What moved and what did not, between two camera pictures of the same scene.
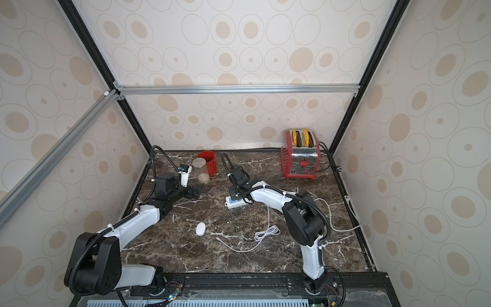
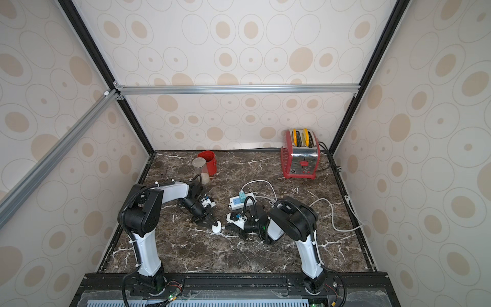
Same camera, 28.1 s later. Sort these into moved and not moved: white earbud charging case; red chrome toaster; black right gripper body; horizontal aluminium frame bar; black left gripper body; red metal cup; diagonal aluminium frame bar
Moved: black right gripper body; black left gripper body; white earbud charging case
Not moved: horizontal aluminium frame bar; diagonal aluminium frame bar; red chrome toaster; red metal cup
